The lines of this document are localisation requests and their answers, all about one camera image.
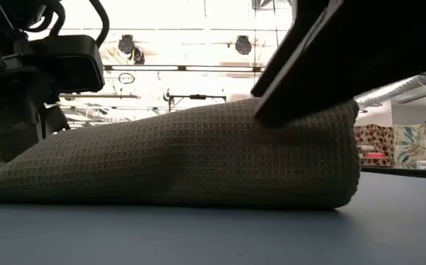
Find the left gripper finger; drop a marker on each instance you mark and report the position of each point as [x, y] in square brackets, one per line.
[10, 151]

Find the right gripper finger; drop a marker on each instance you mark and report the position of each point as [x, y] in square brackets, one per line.
[345, 55]

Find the grey-brown waffle towel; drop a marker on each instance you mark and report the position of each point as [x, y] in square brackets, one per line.
[198, 158]

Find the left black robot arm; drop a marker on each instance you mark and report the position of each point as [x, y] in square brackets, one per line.
[10, 14]

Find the red floral patterned fabric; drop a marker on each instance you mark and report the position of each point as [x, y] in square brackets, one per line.
[372, 138]

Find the pink box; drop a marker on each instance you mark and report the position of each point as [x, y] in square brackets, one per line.
[376, 155]

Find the leaf print fabric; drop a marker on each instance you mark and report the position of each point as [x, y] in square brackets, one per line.
[415, 143]

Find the white plastic container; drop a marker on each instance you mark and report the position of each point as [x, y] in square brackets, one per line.
[425, 165]

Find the small black ceiling reel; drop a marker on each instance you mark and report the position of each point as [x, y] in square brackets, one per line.
[167, 95]

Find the long ceiling light bar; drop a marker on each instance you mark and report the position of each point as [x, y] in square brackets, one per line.
[183, 68]

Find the silver ventilation duct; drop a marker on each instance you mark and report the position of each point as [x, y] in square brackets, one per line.
[393, 90]

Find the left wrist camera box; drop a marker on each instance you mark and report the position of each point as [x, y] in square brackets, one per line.
[69, 62]

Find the black metal frame stand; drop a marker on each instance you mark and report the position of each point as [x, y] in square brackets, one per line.
[198, 97]

